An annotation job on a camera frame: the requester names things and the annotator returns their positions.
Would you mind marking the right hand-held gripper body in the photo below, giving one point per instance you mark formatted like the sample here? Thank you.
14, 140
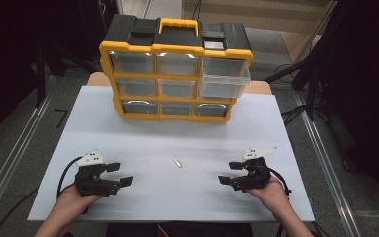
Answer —
256, 174

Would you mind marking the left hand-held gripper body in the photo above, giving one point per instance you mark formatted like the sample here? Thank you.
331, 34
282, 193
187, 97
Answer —
90, 182

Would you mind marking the person's left hand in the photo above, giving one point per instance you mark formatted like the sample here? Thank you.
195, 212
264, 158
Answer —
74, 202

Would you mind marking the person's right hand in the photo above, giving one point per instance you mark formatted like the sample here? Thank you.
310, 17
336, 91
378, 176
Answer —
271, 196

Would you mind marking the white board sheet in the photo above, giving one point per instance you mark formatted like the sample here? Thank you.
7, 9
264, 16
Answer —
177, 191

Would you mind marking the small metal screw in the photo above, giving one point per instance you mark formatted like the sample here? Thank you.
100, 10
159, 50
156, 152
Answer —
177, 162

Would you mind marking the small clear plastic drawer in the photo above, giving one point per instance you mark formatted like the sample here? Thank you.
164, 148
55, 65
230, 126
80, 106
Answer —
211, 109
140, 107
177, 89
136, 87
177, 65
132, 63

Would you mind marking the person's dark clothing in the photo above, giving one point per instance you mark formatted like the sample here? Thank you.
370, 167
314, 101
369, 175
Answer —
177, 230

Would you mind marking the large clear plastic drawer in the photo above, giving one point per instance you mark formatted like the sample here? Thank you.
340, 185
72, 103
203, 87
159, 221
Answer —
224, 79

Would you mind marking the black metal stand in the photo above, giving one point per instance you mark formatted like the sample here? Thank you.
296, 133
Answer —
312, 95

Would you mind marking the yellow black drawer organizer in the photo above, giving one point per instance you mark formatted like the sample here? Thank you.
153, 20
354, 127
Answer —
177, 41

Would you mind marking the dark curtain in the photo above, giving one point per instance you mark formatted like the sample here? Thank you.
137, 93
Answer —
19, 42
365, 82

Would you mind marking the metal floor rail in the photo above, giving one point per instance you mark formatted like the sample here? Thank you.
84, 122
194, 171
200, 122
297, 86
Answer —
329, 164
16, 158

